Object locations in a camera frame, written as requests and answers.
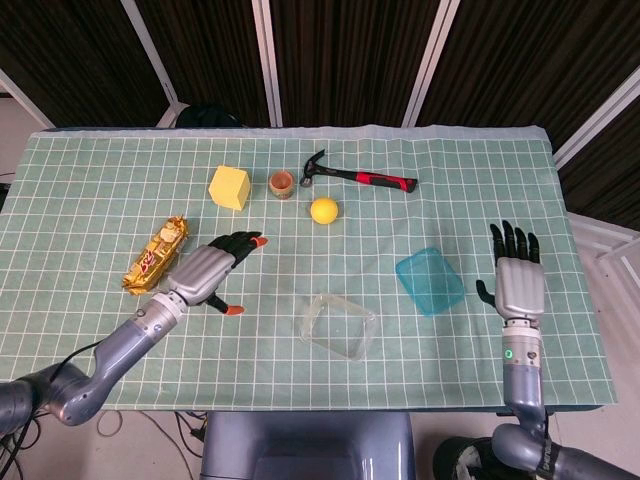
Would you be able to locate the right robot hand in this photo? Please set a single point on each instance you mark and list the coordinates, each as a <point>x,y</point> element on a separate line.
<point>520,287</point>

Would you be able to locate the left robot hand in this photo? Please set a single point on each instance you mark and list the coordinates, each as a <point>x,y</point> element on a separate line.
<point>200,272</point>

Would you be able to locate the clear plastic container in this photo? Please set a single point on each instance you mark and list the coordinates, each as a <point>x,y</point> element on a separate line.
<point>337,327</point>

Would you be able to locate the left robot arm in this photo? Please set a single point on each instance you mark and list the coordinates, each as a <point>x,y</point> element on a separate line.
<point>115,350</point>

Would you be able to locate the gold snack pack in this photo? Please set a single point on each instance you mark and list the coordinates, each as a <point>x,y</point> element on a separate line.
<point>155,257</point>

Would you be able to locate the yellow foam cube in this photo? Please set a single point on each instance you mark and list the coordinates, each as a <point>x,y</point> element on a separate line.
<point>229,187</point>

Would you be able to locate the small terracotta cup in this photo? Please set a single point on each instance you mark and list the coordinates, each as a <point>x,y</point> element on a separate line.
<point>281,185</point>

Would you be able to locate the yellow ball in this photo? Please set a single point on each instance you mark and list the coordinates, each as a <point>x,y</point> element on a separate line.
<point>325,210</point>

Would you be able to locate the green checkered tablecloth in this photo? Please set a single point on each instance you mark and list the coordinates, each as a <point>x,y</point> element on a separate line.
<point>350,250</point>

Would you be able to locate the black chair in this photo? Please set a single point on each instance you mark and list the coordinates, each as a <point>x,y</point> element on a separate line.
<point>207,116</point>

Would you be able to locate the black bin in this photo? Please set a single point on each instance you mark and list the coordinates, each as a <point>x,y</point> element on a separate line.
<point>460,460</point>

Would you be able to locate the black red claw hammer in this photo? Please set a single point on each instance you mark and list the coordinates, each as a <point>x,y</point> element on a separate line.
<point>370,178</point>

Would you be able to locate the blue-grey robot torso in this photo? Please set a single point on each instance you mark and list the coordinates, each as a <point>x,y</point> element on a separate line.
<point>305,445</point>

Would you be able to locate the white partition frame post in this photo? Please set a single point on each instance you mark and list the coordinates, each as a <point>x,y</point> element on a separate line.
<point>267,60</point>
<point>600,120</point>
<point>430,60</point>
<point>25,100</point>
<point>150,55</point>

